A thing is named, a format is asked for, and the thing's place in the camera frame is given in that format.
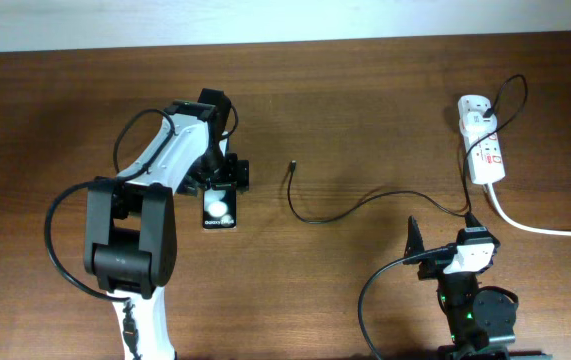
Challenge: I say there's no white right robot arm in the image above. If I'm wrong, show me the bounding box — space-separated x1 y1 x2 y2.
403 214 552 360

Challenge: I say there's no black Galaxy smartphone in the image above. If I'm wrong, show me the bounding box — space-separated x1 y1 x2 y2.
202 189 237 230

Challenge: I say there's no black charging cable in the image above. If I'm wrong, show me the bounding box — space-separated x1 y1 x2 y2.
286 74 529 225

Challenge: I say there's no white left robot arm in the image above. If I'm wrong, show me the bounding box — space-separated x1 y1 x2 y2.
84 89 249 359

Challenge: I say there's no white power strip cord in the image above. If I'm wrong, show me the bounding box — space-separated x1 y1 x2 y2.
483 182 571 241

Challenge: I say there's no white USB charger adapter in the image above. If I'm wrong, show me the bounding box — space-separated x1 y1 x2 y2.
459 107 497 136

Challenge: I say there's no white power strip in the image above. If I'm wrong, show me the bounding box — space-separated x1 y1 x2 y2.
457 95 505 185

